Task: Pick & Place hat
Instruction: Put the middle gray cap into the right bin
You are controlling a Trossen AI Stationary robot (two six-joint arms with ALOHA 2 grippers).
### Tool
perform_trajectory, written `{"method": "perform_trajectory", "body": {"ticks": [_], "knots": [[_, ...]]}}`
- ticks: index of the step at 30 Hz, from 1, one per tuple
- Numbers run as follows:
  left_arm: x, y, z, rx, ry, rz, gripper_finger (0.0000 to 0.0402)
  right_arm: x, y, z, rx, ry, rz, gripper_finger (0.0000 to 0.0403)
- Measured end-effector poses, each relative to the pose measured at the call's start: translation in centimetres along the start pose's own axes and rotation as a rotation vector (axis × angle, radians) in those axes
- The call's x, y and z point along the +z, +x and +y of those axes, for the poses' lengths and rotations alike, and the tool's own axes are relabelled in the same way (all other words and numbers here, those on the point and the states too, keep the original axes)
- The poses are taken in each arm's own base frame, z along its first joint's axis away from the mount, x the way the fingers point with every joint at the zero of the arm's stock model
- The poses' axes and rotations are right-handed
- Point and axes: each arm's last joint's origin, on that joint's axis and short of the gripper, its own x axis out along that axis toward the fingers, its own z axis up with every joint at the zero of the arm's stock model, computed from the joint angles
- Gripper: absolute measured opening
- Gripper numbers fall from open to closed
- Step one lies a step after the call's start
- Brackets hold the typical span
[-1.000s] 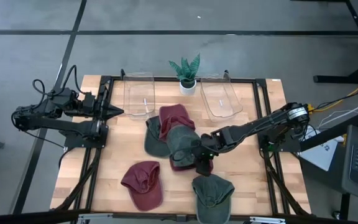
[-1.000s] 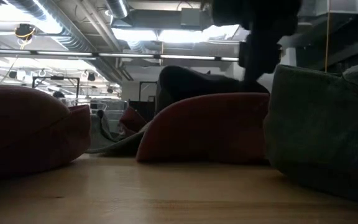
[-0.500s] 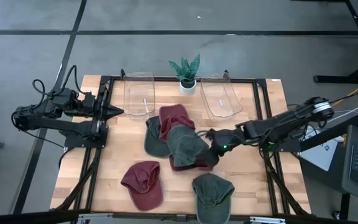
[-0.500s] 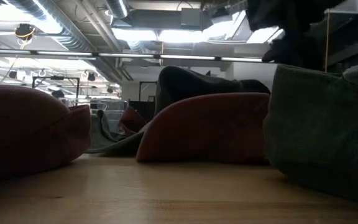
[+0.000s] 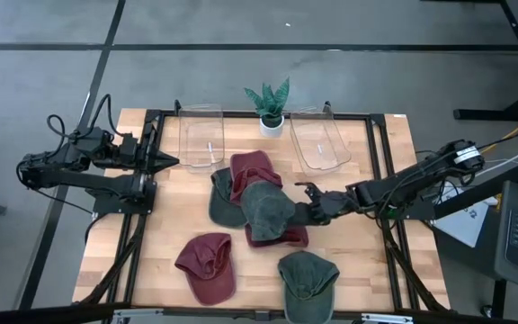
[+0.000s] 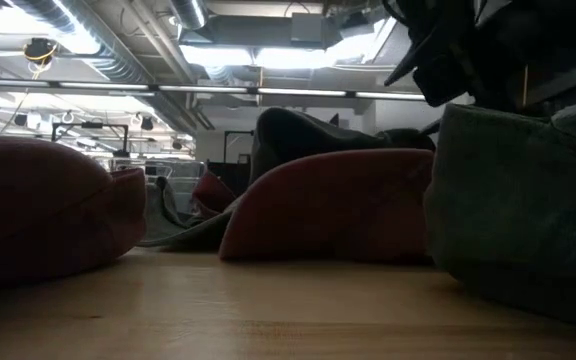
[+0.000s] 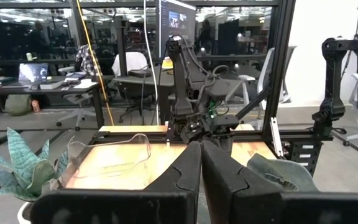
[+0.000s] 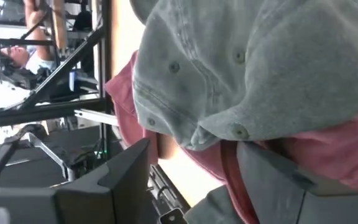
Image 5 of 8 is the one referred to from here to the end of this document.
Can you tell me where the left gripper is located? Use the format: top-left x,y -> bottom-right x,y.
138,123 -> 181,175

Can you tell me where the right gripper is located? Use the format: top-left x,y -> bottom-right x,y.
290,181 -> 358,227

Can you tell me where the maroon baseball cap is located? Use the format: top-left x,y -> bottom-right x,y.
228,149 -> 284,207
244,223 -> 310,249
174,232 -> 237,307

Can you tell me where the dark green baseball cap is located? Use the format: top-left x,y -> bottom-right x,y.
208,166 -> 249,230
277,250 -> 341,324
239,180 -> 297,242

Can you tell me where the clear plastic bin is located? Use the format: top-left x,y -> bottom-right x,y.
289,106 -> 353,177
177,103 -> 227,175

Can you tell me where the white plant pot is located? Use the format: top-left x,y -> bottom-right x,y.
259,114 -> 286,139

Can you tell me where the green artificial plant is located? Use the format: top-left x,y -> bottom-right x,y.
244,76 -> 290,119

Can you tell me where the black side table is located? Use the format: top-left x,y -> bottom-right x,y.
433,164 -> 518,319

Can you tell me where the black stand foot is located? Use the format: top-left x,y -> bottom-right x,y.
452,92 -> 518,122

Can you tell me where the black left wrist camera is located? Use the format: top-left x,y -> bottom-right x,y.
121,131 -> 139,166

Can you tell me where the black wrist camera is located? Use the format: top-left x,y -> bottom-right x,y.
121,131 -> 139,166
353,180 -> 376,208

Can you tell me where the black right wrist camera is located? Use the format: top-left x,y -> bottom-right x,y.
353,180 -> 376,208

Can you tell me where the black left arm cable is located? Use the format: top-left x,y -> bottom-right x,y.
45,93 -> 123,140

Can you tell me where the black aluminium table frame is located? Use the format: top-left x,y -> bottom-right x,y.
76,99 -> 451,316

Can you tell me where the black base cable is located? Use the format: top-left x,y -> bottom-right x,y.
83,213 -> 107,247

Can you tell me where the silver metal bracket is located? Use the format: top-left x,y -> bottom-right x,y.
112,308 -> 165,324
360,312 -> 415,324

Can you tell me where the yellow cable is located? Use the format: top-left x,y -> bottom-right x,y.
478,120 -> 518,155

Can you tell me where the thin black cable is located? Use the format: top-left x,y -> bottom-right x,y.
477,129 -> 518,149

